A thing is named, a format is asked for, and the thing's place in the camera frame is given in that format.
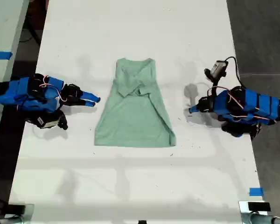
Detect pale green T-shirt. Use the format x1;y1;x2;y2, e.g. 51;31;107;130
94;57;177;148

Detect white side table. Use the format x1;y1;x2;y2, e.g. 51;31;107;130
0;0;30;150

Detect short blue tape piece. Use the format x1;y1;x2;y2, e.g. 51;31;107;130
249;187;264;196

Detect metal table clamp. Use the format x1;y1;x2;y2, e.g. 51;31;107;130
238;200;280;224
0;203;35;224

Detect small black box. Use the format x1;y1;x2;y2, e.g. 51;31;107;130
7;203;26;215
247;202;271;212

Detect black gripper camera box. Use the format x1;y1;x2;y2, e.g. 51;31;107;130
204;60;229;94
35;109;69;131

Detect black camera cable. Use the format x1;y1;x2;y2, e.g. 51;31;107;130
224;56;246;89

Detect thin dark floor cable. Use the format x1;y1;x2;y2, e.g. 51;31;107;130
19;21;42;47

